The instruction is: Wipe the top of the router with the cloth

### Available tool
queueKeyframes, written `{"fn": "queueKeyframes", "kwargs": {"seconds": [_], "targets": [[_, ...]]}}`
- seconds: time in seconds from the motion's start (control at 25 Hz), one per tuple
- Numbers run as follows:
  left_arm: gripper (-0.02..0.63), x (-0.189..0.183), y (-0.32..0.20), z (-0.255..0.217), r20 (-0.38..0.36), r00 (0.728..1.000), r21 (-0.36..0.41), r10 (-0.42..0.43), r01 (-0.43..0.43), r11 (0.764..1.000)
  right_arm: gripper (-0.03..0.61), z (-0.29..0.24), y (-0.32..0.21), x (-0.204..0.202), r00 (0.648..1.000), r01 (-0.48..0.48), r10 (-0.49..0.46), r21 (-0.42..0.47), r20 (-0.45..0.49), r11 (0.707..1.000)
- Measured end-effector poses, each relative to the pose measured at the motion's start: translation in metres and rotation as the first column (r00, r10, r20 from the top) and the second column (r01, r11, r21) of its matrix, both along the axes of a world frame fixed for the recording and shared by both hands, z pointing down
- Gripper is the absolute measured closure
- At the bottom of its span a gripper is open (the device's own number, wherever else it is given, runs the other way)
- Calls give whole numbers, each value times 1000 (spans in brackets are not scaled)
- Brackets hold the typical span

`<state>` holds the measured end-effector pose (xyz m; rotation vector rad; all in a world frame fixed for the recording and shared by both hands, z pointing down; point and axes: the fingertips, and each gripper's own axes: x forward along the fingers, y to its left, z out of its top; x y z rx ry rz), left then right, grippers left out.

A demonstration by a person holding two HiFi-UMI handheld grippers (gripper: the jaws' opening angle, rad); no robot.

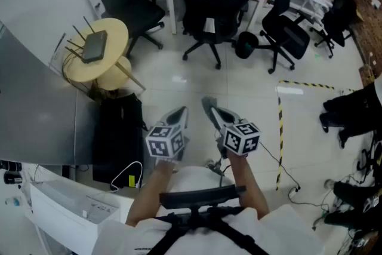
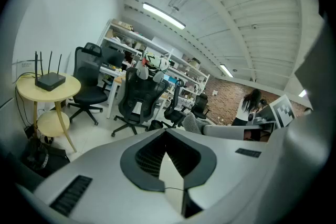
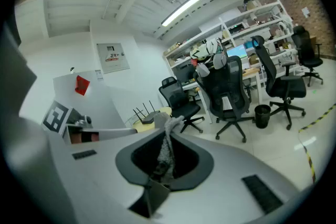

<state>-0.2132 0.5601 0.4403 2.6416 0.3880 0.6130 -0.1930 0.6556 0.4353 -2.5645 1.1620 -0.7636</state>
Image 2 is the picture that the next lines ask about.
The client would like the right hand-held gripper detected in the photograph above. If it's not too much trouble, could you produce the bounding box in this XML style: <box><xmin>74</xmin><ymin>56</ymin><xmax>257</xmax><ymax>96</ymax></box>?
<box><xmin>203</xmin><ymin>94</ymin><xmax>296</xmax><ymax>143</ymax></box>

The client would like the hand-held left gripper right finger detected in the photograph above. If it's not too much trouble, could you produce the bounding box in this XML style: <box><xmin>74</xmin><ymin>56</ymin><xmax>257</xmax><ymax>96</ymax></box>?
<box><xmin>165</xmin><ymin>127</ymin><xmax>270</xmax><ymax>219</ymax></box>

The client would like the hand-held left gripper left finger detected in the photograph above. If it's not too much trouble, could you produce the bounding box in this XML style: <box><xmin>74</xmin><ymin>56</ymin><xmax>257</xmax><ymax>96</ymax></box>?
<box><xmin>33</xmin><ymin>127</ymin><xmax>184</xmax><ymax>224</ymax></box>

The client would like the black router with antennas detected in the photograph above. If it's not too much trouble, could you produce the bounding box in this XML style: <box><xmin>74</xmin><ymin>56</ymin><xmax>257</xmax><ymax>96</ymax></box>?
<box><xmin>34</xmin><ymin>51</ymin><xmax>66</xmax><ymax>92</ymax></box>

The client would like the black office chair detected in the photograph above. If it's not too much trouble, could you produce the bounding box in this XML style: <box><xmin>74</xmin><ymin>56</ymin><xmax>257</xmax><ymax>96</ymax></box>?
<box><xmin>193</xmin><ymin>93</ymin><xmax>212</xmax><ymax>120</ymax></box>
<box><xmin>164</xmin><ymin>80</ymin><xmax>188</xmax><ymax>129</ymax></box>
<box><xmin>111</xmin><ymin>67</ymin><xmax>170</xmax><ymax>137</ymax></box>
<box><xmin>67</xmin><ymin>42</ymin><xmax>109</xmax><ymax>126</ymax></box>

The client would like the black case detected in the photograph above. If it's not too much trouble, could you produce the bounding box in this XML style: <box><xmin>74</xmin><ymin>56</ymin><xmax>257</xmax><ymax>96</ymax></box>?
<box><xmin>22</xmin><ymin>136</ymin><xmax>70</xmax><ymax>179</ymax></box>

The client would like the colourful patterned plush toy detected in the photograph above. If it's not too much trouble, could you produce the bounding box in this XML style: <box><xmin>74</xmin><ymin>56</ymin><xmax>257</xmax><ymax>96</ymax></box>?
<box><xmin>135</xmin><ymin>50</ymin><xmax>170</xmax><ymax>82</ymax></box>

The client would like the white shelving rack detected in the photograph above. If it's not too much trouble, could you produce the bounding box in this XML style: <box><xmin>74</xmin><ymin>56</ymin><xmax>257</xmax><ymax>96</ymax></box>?
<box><xmin>97</xmin><ymin>19</ymin><xmax>211</xmax><ymax>103</ymax></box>

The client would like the white desk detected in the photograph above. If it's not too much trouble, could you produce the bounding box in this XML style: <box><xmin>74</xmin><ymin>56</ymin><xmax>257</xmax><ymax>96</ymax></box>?
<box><xmin>98</xmin><ymin>64</ymin><xmax>127</xmax><ymax>119</ymax></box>

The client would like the round wooden side table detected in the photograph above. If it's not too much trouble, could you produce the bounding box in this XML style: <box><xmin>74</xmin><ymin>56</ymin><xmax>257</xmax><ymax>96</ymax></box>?
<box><xmin>15</xmin><ymin>72</ymin><xmax>82</xmax><ymax>153</ymax></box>

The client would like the black monitor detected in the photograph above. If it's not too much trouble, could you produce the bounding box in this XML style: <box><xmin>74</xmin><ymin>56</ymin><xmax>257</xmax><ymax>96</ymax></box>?
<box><xmin>101</xmin><ymin>46</ymin><xmax>126</xmax><ymax>69</ymax></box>

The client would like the yellow cable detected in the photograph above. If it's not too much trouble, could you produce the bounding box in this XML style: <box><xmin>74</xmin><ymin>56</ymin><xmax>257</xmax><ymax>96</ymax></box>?
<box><xmin>17</xmin><ymin>72</ymin><xmax>43</xmax><ymax>79</ymax></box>

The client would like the white wall sign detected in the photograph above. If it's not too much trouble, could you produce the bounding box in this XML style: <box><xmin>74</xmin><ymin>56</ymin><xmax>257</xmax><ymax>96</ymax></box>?
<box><xmin>15</xmin><ymin>60</ymin><xmax>36</xmax><ymax>69</ymax></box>

